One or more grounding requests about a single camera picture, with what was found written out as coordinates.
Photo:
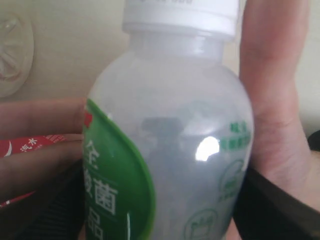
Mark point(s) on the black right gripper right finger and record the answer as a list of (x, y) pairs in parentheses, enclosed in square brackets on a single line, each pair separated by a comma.
[(263, 211)]

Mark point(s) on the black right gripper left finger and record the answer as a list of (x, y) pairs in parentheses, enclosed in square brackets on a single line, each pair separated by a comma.
[(56, 211)]

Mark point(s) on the white green yogurt bottle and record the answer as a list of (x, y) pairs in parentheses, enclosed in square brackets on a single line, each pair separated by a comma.
[(168, 129)]

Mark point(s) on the clear cola bottle red label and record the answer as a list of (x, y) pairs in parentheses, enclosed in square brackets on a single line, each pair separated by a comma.
[(25, 171)]

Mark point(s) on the black sleeved forearm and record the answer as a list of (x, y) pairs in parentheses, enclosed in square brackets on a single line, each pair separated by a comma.
[(314, 141)]

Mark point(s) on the person's open bare hand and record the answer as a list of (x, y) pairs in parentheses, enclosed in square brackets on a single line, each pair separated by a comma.
[(272, 40)]

